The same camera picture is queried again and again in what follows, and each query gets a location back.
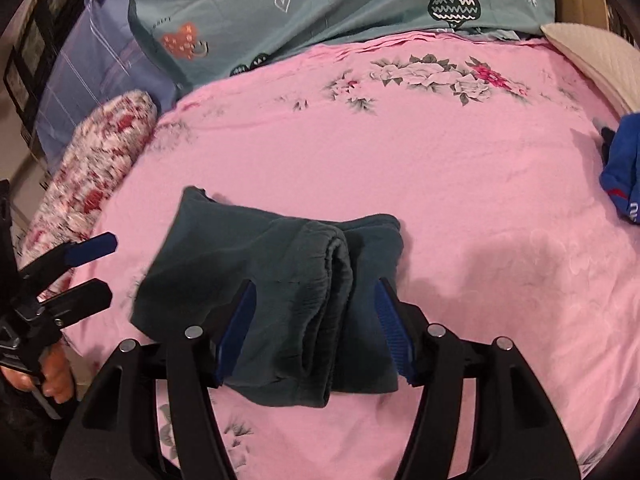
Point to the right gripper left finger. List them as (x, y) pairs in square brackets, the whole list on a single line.
[(148, 413)]

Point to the pink floral bed sheet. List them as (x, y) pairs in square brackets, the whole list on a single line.
[(488, 155)]

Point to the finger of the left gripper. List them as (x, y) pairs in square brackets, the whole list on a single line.
[(53, 264), (76, 304)]

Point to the left hand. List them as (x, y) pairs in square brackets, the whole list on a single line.
[(58, 381)]

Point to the red floral rolled quilt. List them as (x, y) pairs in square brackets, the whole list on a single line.
[(103, 149)]

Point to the purple plaid pillow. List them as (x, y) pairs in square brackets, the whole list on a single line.
[(99, 60)]

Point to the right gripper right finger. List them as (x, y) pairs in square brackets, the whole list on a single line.
[(516, 433)]

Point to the teal heart-print pillow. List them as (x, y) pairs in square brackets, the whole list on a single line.
[(200, 41)]

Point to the blue garment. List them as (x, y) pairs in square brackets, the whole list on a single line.
[(620, 175)]

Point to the cream textured pillow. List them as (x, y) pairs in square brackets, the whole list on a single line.
[(608, 60)]

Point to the dark green pants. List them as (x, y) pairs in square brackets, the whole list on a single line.
[(315, 330)]

